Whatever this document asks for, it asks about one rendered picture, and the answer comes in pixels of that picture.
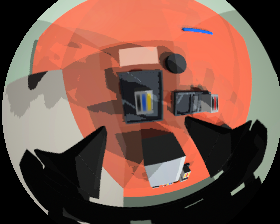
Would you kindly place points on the grey flat panel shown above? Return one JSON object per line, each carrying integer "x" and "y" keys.
{"x": 36, "y": 114}

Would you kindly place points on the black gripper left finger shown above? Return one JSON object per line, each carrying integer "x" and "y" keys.
{"x": 81, "y": 164}

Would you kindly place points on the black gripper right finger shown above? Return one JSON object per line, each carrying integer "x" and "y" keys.
{"x": 214, "y": 143}

